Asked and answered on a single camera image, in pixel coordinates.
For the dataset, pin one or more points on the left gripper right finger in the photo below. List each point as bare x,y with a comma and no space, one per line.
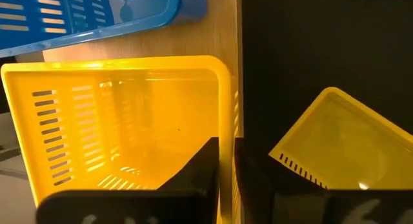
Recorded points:
322,208

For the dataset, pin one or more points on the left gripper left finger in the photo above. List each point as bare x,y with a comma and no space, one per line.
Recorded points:
187,204

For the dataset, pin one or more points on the yellow plastic basket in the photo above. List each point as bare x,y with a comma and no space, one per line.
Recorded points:
145,120
348,146

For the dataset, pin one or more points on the blue plastic basket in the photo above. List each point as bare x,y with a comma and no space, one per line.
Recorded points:
142,11

